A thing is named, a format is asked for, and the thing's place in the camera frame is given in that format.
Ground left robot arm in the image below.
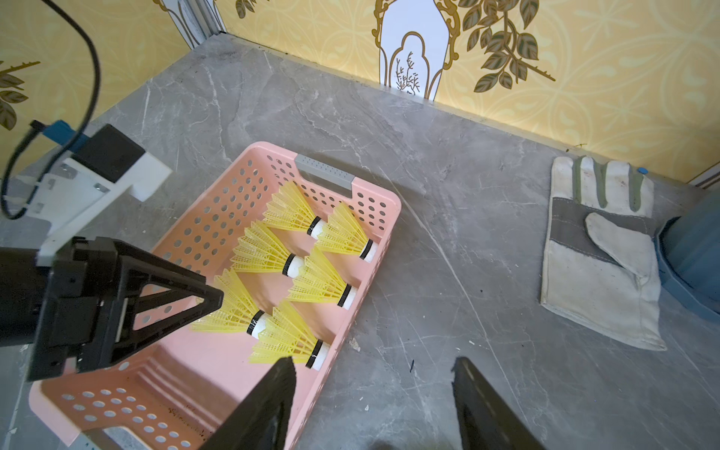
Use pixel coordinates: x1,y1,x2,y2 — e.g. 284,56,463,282
1,237,223,382

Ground grey white work glove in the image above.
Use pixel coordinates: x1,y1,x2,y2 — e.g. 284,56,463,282
540,157,667,352

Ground yellow shuttlecock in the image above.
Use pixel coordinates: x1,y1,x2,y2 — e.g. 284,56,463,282
190,269,271,339
317,202,379,263
287,249,358,311
264,182,326,240
231,220,305,279
249,301,330,371

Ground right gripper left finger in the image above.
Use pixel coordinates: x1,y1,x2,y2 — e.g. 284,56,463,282
201,357,296,450

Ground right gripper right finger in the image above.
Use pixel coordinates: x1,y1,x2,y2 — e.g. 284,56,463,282
452,356,545,450

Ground green plant in blue pot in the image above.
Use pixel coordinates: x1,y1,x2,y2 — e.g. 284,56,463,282
654,190,719,324

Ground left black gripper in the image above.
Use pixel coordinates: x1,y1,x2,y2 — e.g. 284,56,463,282
26,237,224,382

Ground pink perforated storage basket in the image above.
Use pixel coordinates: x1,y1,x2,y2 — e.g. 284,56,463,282
29,142,401,449

